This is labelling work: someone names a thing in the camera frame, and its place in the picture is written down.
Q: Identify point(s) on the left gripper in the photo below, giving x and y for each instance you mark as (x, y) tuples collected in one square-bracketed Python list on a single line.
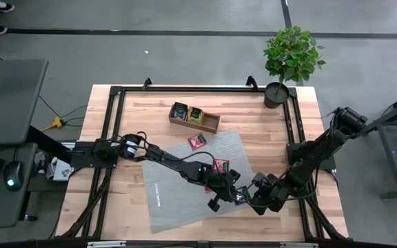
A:
[(219, 186)]

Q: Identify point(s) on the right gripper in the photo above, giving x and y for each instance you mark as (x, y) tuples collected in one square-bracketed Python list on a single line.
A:
[(269, 194)]

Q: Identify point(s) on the dark tea packet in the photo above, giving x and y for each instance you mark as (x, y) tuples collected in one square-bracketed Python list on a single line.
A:
[(180, 112), (243, 196)]

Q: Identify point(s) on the yellow lemon tea packet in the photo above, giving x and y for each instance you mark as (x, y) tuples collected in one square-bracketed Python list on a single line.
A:
[(195, 116)]

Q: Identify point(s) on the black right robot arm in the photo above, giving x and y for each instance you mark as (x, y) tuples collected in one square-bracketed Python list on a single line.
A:
[(315, 151)]

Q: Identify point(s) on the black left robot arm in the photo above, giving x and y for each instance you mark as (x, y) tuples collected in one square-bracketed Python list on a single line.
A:
[(171, 162)]

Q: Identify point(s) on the grey woven table mat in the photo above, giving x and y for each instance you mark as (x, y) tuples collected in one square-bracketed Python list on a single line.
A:
[(178, 206)]

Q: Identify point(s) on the white label strip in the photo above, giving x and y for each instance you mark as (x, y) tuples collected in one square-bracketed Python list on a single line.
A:
[(157, 195)]

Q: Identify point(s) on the wooden three-compartment organizer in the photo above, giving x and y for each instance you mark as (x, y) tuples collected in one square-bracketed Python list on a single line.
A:
[(212, 122)]

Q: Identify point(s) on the black metal stand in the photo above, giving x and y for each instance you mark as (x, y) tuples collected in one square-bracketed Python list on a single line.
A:
[(391, 158)]

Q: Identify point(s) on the green potted plant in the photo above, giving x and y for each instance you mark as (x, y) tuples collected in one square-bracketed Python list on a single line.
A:
[(291, 55)]

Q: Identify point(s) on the white printed box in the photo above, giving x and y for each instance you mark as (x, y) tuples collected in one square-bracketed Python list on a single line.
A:
[(62, 170)]

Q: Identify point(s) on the yellow power plug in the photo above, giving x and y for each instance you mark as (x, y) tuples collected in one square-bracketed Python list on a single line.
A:
[(56, 123)]

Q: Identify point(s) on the black desk support beam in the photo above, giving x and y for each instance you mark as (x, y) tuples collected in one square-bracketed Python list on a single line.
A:
[(47, 144)]

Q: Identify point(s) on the black computer mouse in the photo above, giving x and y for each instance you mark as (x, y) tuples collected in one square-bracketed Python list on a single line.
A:
[(13, 174)]

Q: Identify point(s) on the silver frame bracket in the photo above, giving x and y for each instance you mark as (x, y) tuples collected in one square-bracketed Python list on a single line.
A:
[(105, 244), (298, 245)]

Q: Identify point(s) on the silver aluminium rail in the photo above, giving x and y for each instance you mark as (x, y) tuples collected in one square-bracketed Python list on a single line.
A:
[(68, 145)]

